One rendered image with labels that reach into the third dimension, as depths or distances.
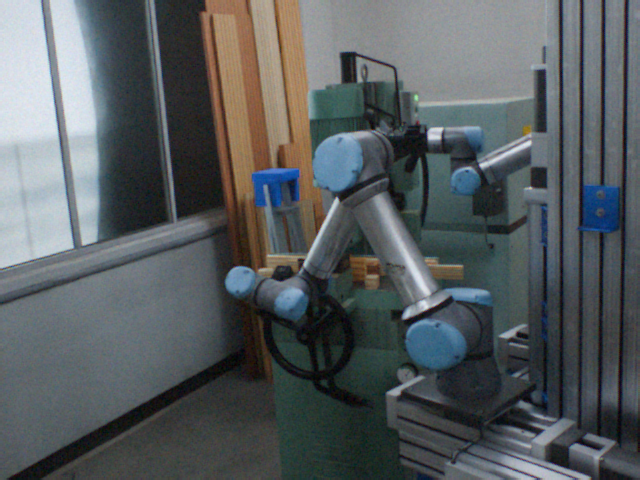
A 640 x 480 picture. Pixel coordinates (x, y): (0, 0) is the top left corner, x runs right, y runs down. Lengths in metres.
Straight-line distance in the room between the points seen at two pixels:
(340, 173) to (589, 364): 0.68
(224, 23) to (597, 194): 2.60
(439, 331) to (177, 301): 2.38
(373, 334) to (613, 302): 0.87
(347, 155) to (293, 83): 2.80
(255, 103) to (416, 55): 1.20
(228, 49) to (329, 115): 1.63
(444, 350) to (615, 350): 0.38
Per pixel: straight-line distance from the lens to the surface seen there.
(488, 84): 4.53
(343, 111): 2.25
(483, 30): 4.55
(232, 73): 3.81
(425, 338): 1.49
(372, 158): 1.52
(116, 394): 3.50
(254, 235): 3.71
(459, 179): 1.95
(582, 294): 1.66
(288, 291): 1.70
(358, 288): 2.24
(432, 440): 1.77
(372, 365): 2.30
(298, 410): 2.47
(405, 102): 2.54
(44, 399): 3.24
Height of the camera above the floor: 1.51
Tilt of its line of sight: 12 degrees down
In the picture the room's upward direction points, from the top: 4 degrees counter-clockwise
